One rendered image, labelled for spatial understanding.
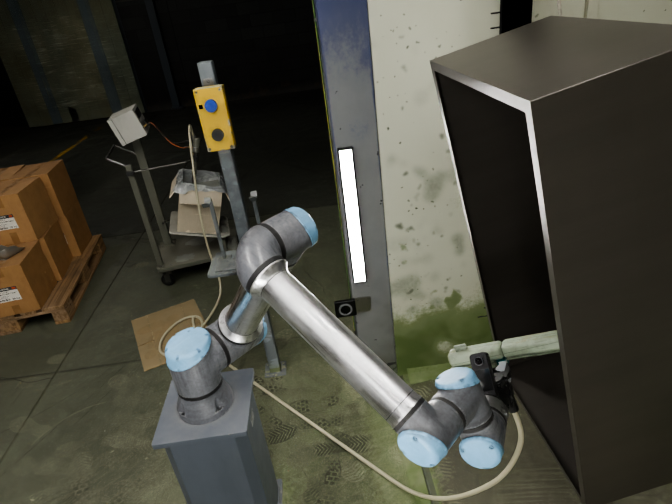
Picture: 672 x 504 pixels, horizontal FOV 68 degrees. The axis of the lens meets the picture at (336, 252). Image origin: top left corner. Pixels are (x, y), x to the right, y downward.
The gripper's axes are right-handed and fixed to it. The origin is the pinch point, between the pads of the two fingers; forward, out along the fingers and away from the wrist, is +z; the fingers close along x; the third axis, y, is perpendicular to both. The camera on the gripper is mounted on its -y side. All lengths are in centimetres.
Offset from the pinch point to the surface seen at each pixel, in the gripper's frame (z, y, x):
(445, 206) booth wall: 83, -30, -20
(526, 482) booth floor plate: 40, 77, -20
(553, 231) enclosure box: -25, -38, 28
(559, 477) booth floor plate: 46, 80, -9
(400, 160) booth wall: 72, -57, -27
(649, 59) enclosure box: -23, -62, 52
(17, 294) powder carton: 68, -75, -307
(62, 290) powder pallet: 98, -64, -309
